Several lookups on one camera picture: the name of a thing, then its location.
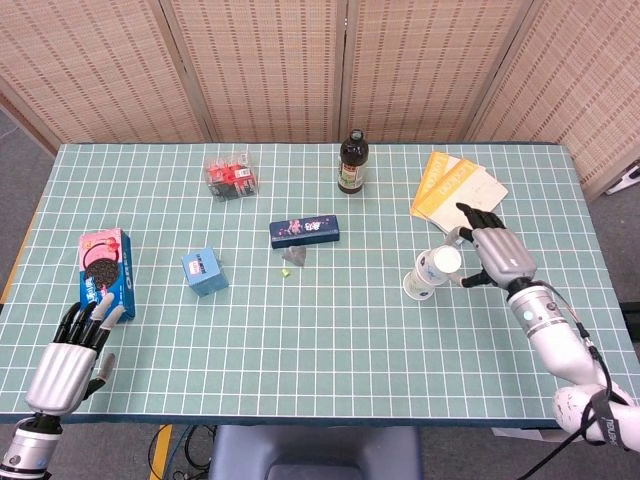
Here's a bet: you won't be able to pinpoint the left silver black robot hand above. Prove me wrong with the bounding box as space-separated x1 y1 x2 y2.
24 293 126 416

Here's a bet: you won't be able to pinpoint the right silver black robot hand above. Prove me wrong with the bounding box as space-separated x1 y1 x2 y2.
442 202 539 291

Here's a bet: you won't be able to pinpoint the yellow white paper envelope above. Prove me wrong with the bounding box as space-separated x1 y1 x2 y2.
409 151 489 219
418 159 510 234

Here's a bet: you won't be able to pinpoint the blue pink Oreo box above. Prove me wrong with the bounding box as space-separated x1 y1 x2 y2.
78 227 137 322

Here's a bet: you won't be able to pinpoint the white device foot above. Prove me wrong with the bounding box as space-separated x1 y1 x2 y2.
604 162 640 197

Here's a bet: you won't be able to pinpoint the small light blue box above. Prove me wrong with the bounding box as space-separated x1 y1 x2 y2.
180 246 231 298

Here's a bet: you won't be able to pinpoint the dark glass bottle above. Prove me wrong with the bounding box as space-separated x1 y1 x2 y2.
337 128 370 196

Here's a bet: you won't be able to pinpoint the white paper sheet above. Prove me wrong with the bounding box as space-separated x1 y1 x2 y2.
491 426 557 444

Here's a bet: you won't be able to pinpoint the dark blue long box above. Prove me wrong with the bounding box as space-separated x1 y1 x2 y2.
268 214 343 250

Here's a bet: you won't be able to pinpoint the grey triangular scrap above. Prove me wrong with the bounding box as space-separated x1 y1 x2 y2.
281 245 309 267

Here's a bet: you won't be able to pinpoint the green grid table cloth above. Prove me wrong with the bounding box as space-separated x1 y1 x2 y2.
0 141 640 427

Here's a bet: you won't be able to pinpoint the dark blue chair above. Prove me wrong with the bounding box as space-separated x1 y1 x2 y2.
206 424 424 480

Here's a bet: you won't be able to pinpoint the bamboo folding screen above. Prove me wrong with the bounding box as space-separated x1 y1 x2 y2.
0 0 640 201

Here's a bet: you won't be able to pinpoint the black floor cables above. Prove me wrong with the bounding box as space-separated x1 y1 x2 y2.
168 424 217 475

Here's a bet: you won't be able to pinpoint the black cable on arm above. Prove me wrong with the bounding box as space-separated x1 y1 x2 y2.
519 282 634 480

